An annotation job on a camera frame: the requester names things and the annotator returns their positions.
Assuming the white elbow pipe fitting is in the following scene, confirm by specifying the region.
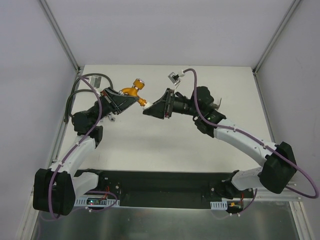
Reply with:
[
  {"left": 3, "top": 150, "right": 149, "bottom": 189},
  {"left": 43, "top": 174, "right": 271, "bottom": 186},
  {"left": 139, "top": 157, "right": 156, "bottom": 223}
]
[{"left": 142, "top": 102, "right": 153, "bottom": 110}]

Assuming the orange water faucet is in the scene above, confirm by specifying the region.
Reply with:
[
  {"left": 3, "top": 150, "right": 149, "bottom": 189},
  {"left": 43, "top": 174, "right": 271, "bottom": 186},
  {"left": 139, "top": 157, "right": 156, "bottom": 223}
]
[{"left": 119, "top": 78, "right": 148, "bottom": 107}]

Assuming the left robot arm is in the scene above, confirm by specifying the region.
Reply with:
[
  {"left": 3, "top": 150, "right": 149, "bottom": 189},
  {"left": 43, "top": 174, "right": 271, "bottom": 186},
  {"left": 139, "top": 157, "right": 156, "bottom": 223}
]
[{"left": 32, "top": 87, "right": 140, "bottom": 218}]

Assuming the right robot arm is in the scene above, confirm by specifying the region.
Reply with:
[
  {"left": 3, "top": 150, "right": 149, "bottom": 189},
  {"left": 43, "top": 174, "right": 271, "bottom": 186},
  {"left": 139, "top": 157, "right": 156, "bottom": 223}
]
[{"left": 142, "top": 86, "right": 297, "bottom": 199}]

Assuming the dark metal faucet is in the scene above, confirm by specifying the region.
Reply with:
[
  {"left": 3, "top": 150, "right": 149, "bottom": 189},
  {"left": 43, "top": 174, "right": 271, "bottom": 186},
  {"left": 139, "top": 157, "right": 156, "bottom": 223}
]
[{"left": 212, "top": 98, "right": 222, "bottom": 110}]

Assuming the chrome faucet on hose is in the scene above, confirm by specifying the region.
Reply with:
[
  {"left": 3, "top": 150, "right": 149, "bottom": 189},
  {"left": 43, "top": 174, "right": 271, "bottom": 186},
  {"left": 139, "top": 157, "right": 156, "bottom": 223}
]
[{"left": 107, "top": 114, "right": 116, "bottom": 122}]

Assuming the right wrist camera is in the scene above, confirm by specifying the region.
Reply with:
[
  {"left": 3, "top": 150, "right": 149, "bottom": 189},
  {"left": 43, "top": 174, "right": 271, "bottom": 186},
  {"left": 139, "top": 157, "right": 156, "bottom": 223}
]
[{"left": 168, "top": 72, "right": 181, "bottom": 87}]

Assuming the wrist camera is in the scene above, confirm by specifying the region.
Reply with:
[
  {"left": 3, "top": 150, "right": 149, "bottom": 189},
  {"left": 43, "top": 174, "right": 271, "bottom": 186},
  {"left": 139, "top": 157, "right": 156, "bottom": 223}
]
[
  {"left": 168, "top": 72, "right": 181, "bottom": 87},
  {"left": 89, "top": 74, "right": 102, "bottom": 89}
]

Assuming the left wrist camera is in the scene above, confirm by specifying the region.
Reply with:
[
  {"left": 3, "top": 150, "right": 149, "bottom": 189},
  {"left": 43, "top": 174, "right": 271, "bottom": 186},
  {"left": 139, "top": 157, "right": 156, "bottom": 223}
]
[{"left": 89, "top": 74, "right": 102, "bottom": 89}]

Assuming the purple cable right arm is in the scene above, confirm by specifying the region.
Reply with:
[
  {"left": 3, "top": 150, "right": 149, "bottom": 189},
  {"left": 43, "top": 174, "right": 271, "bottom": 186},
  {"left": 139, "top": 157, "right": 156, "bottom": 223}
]
[{"left": 183, "top": 68, "right": 320, "bottom": 218}]

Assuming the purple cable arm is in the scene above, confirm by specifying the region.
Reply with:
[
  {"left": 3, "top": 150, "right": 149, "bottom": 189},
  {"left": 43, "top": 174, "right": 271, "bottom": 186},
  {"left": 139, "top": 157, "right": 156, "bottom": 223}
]
[
  {"left": 47, "top": 74, "right": 118, "bottom": 220},
  {"left": 183, "top": 68, "right": 320, "bottom": 218}
]

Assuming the grey flexible hose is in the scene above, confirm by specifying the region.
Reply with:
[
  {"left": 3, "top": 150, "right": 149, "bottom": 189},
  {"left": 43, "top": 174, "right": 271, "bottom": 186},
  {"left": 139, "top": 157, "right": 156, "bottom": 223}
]
[{"left": 64, "top": 73, "right": 113, "bottom": 123}]

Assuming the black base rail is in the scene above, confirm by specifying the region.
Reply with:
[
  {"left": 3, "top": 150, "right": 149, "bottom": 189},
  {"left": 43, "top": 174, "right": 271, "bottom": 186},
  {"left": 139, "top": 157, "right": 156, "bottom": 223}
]
[{"left": 72, "top": 169, "right": 253, "bottom": 210}]

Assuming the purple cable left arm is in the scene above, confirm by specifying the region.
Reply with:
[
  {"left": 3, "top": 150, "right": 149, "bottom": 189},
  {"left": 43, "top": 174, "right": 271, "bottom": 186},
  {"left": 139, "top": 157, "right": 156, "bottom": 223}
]
[{"left": 47, "top": 74, "right": 118, "bottom": 220}]

